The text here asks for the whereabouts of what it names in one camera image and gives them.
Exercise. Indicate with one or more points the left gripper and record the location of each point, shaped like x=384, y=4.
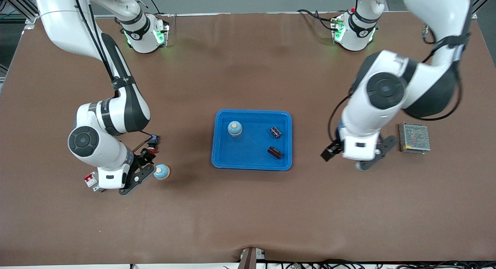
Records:
x=329, y=152

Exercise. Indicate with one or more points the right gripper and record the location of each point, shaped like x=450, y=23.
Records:
x=146, y=156

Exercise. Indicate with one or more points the blue desk bell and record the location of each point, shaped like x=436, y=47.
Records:
x=161, y=172
x=235, y=129

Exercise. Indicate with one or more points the dark brown terminal block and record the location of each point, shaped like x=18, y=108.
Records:
x=274, y=152

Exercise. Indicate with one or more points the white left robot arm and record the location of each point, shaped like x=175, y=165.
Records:
x=387, y=90

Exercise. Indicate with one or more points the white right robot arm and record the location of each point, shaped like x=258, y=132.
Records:
x=97, y=145

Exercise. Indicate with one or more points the blue plastic tray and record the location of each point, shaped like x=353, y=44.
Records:
x=252, y=156

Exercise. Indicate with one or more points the white red circuit breaker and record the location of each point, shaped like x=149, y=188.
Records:
x=91, y=180

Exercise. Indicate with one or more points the metal mesh power supply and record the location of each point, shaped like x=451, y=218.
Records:
x=414, y=137

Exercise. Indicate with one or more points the brown table mat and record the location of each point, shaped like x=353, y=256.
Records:
x=248, y=207

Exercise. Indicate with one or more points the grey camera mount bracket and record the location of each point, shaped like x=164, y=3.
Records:
x=248, y=261

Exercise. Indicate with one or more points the aluminium frame post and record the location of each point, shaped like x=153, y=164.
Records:
x=29, y=14

